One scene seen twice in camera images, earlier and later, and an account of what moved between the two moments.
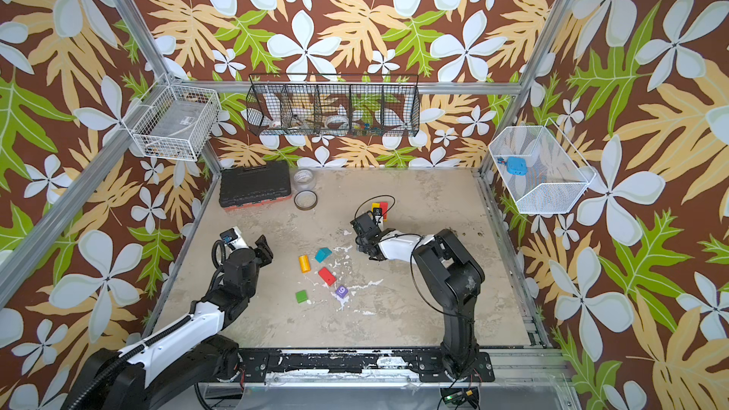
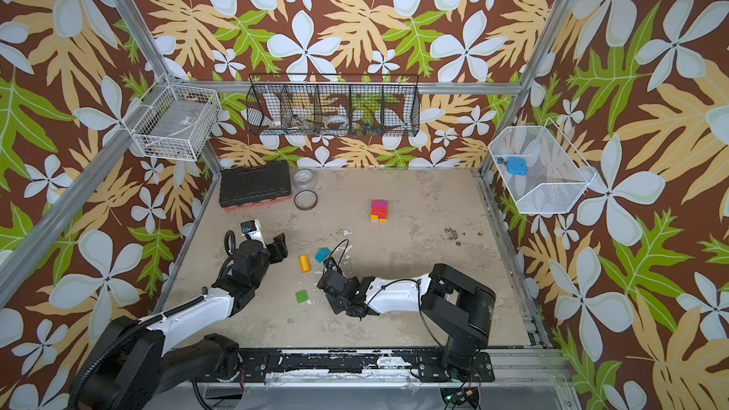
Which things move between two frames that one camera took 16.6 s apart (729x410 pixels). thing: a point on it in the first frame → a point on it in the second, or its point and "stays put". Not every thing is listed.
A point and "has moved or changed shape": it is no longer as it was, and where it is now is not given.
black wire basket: x=335 y=104 stays put
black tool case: x=250 y=186 stays put
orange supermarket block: x=305 y=264 stays put
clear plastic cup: x=304 y=179 stays put
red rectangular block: x=327 y=275 has moved or changed shape
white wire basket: x=174 y=121 stays put
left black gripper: x=263 y=252 → x=278 y=249
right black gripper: x=367 y=228 → x=336 y=283
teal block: x=322 y=254 stays put
